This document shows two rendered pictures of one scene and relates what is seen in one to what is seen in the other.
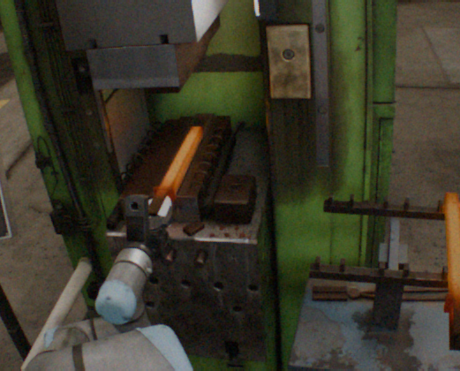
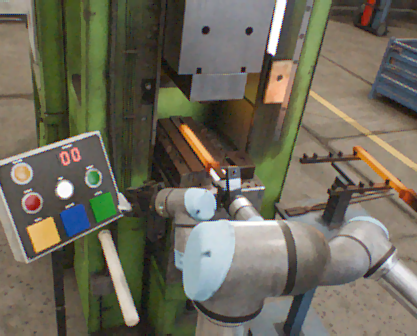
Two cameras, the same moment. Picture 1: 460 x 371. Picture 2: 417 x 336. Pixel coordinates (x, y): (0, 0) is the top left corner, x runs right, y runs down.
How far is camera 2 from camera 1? 112 cm
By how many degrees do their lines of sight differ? 34
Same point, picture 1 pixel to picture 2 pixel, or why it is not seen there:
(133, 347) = (367, 226)
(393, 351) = not seen: hidden behind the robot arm
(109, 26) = (213, 60)
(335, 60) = (296, 80)
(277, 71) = (271, 87)
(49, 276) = not seen: outside the picture
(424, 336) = not seen: hidden behind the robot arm
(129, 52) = (220, 77)
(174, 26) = (251, 62)
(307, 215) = (260, 171)
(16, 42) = (98, 63)
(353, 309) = (312, 217)
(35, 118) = (98, 124)
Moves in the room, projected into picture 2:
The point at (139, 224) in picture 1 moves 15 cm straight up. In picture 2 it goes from (237, 183) to (245, 145)
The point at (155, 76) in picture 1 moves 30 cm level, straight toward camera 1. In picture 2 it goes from (231, 92) to (302, 129)
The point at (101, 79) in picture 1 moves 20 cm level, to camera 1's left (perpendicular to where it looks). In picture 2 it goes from (196, 95) to (143, 104)
